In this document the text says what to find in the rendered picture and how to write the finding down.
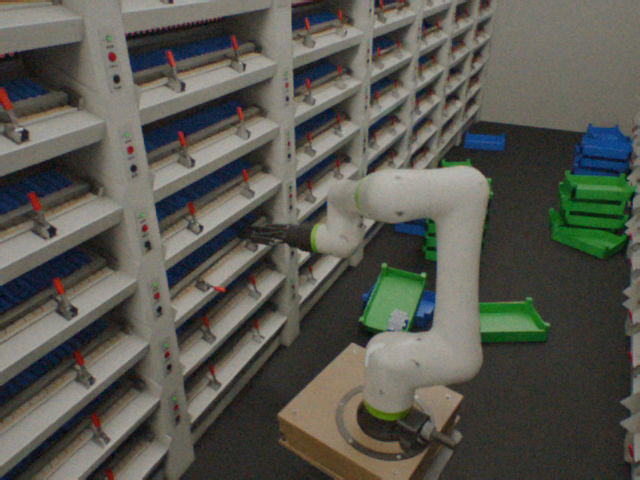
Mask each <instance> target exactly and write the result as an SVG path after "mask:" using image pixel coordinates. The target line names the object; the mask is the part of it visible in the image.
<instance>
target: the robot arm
mask: <svg viewBox="0 0 640 480"><path fill-rule="evenodd" d="M326 199H327V218H326V224H322V223H308V222H307V221H305V222H303V223H301V224H300V225H298V224H293V223H290V224H269V223H267V224H266V226H251V225H242V229H243V230H239V229H237V230H236V234H237V238H238V239H248V240H251V241H252V244H258V245H269V246H271V247H275V245H276V244H278V243H279V244H287V245H289V246H290V247H294V248H298V249H299V250H300V251H305V252H309V253H310V256H312V255H313V252H315V253H324V254H328V255H332V256H334V257H337V258H348V257H351V256H352V255H353V254H354V253H355V252H356V251H357V249H358V247H359V245H360V216H364V217H365V218H367V219H370V220H373V221H382V222H386V223H398V222H404V221H410V220H415V219H420V218H431V219H432V220H434V222H435V224H436V241H437V279H436V297H435V308H434V316H433V324H432V328H431V329H430V330H429V331H427V332H423V333H406V332H385V333H381V334H378V335H376V336H375V337H373V338H372V339H371V340H370V341H369V342H368V343H367V346H366V352H365V361H364V372H363V382H362V396H363V400H361V403H360V404H359V406H358V409H357V422H358V424H359V426H360V428H361V429H362V430H363V432H364V433H366V435H367V436H369V437H370V438H372V439H375V440H378V441H382V442H396V441H399V445H400V448H401V449H402V450H404V451H406V452H409V451H410V450H411V449H413V448H414V447H415V446H417V444H418V443H421V444H424V443H425V441H424V440H422V439H421V438H422V437H424V438H425V440H426V441H430V440H431V439H433V440H435V441H437V442H438V443H440V444H442V445H444V446H445V447H447V448H449V449H450V450H452V451H455V449H456V448H457V445H458V443H457V442H456V441H454V440H452V439H450V438H449V437H447V436H445V435H443V434H442V433H440V432H438V431H436V426H435V425H434V424H433V423H431V420H430V415H428V414H426V413H425V412H423V411H421V410H419V409H417V408H416V407H414V406H412V404H413V401H414V396H415V391H416V389H419V388H426V387H433V386H441V385H447V384H454V383H461V382H465V381H468V380H470V379H471V378H473V377H475V376H476V375H477V374H478V373H479V371H480V369H481V367H482V364H483V351H482V348H481V341H480V330H479V315H478V280H479V262H480V250H481V242H482V234H483V227H484V220H485V215H486V210H487V205H488V200H489V186H488V183H487V181H486V179H485V177H484V176H483V175H482V174H481V173H480V172H479V171H476V170H475V169H472V168H469V167H465V166H458V167H452V168H444V169H433V170H405V169H387V170H383V171H380V172H376V173H371V174H368V175H367V176H365V177H364V178H362V179H360V180H358V181H350V180H340V181H337V182H335V183H334V184H333V185H332V186H330V187H329V189H328V191H327V197H326ZM269 226H270V227H269Z"/></svg>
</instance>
